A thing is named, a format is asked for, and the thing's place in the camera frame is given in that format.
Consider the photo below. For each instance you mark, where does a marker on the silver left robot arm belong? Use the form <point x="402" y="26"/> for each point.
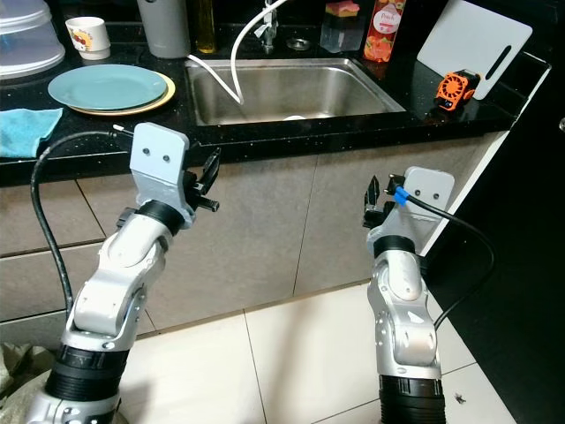
<point x="124" y="274"/>

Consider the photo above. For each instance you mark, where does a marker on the grey cabinet door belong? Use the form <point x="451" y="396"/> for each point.
<point x="256" y="230"/>
<point x="335" y="203"/>

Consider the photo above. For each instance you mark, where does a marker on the white plate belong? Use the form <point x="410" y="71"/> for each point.
<point x="292" y="118"/>

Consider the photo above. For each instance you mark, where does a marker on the stainless steel sink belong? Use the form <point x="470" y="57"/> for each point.
<point x="327" y="88"/>

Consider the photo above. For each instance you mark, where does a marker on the black floor cabinet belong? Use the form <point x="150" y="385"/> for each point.
<point x="521" y="265"/>

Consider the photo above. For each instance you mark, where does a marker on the yellow oil bottle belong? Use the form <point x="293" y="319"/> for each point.
<point x="204" y="28"/>

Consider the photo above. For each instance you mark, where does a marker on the grey cylinder red round logo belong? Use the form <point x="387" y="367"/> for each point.
<point x="164" y="28"/>

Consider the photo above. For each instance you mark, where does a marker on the round steel counter cap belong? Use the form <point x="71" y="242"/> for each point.
<point x="297" y="44"/>

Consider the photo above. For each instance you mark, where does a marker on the chrome faucet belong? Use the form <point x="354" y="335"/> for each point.
<point x="266" y="28"/>

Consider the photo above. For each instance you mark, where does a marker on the peach dish soap bottle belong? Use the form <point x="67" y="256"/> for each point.
<point x="384" y="34"/>

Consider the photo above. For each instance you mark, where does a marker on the clear plastic sponge holder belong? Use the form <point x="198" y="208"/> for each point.
<point x="342" y="35"/>

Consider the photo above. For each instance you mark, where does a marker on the teal cloth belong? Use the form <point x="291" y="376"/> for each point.
<point x="28" y="132"/>

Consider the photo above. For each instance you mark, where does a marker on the white printed cup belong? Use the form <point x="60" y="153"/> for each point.
<point x="87" y="37"/>

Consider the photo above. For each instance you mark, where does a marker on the white cutting board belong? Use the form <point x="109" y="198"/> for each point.
<point x="472" y="40"/>

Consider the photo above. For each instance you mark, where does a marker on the red yellow sponge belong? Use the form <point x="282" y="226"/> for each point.
<point x="344" y="9"/>

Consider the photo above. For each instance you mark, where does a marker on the clear plastic lidded container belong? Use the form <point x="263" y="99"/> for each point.
<point x="31" y="40"/>

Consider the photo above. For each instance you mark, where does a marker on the green woven sack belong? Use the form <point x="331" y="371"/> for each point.
<point x="26" y="389"/>

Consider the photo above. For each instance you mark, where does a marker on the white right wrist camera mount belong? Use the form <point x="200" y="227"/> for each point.
<point x="428" y="190"/>

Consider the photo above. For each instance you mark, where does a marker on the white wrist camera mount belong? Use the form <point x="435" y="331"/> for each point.
<point x="428" y="190"/>
<point x="159" y="159"/>

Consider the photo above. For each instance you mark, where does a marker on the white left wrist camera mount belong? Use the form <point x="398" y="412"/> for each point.
<point x="159" y="159"/>

